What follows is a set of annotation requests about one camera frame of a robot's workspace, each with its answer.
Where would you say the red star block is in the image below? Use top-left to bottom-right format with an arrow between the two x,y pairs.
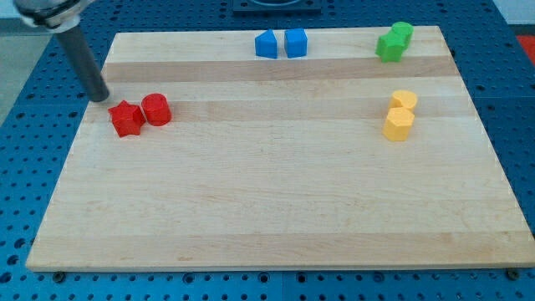
108,100 -> 145,138

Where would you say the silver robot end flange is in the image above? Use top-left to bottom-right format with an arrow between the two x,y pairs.
13,0 -> 93,33

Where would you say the yellow hexagon block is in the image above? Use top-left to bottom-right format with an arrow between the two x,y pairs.
382,107 -> 415,141

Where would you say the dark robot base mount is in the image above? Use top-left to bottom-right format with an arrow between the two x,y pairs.
231,0 -> 323,13

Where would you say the blue triangular block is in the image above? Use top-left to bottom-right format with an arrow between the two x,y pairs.
254,29 -> 278,59

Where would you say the yellow cylinder block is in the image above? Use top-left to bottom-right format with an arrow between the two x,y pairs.
389,89 -> 418,112

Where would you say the blue cube block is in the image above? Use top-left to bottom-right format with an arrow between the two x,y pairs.
284,28 -> 308,59

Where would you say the green cylinder block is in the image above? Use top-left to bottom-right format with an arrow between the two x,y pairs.
391,21 -> 414,50

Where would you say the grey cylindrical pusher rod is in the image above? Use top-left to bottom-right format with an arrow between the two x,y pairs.
55,25 -> 110,102

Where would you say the light wooden board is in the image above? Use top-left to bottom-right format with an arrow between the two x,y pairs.
26,26 -> 534,273

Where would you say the green star block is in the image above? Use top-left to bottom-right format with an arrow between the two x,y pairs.
375,32 -> 405,63

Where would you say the red cylinder block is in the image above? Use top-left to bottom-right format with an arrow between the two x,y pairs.
141,93 -> 172,126

